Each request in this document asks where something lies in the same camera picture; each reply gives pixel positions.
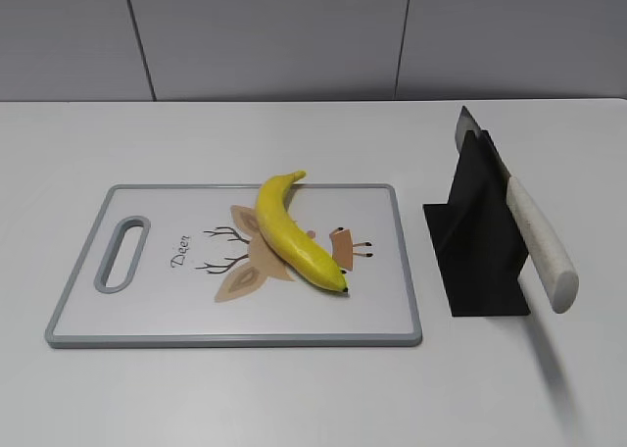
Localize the white-handled kitchen knife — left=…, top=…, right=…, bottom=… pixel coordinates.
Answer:
left=455, top=106, right=579, bottom=314

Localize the black knife stand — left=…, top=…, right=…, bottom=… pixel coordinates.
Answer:
left=423, top=131, right=530, bottom=317

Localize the yellow plastic banana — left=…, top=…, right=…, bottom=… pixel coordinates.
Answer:
left=255, top=170, right=349, bottom=295

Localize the white grey-rimmed cutting board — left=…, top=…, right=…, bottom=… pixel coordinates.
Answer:
left=45, top=183, right=422, bottom=348

